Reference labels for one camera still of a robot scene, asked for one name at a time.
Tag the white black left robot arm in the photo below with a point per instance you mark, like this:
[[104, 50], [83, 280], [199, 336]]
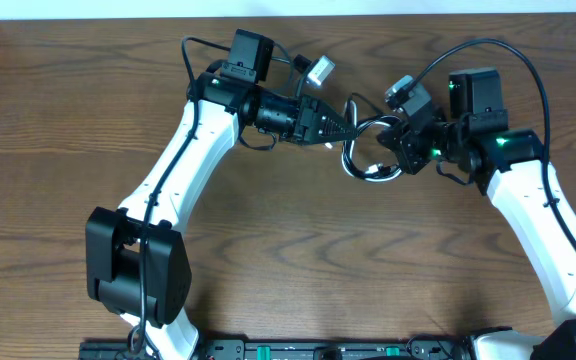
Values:
[[136, 262]]

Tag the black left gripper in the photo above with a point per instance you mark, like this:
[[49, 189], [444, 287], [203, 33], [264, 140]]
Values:
[[308, 120]]

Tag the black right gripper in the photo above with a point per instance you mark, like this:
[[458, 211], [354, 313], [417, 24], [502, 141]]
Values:
[[404, 145]]

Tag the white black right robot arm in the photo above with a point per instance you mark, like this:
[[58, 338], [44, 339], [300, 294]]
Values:
[[510, 169]]

